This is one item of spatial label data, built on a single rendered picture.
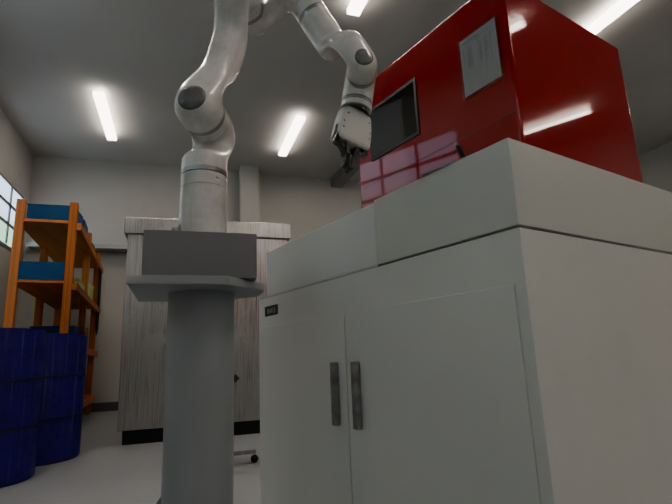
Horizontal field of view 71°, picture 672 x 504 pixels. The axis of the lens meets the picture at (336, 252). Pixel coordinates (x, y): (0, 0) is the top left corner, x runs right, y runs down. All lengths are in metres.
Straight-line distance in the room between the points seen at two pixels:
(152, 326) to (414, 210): 3.62
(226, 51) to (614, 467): 1.28
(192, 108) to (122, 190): 6.96
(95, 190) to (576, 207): 7.75
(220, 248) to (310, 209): 7.30
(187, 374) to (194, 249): 0.28
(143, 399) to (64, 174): 4.85
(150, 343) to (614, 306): 3.84
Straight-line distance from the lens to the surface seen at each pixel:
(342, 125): 1.25
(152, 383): 4.36
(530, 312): 0.76
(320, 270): 1.21
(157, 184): 8.23
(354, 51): 1.30
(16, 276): 5.26
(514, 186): 0.80
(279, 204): 8.30
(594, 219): 0.98
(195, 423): 1.16
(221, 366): 1.17
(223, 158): 1.31
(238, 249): 1.14
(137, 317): 4.39
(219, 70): 1.40
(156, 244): 1.14
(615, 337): 0.96
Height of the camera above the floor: 0.63
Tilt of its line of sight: 12 degrees up
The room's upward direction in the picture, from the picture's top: 2 degrees counter-clockwise
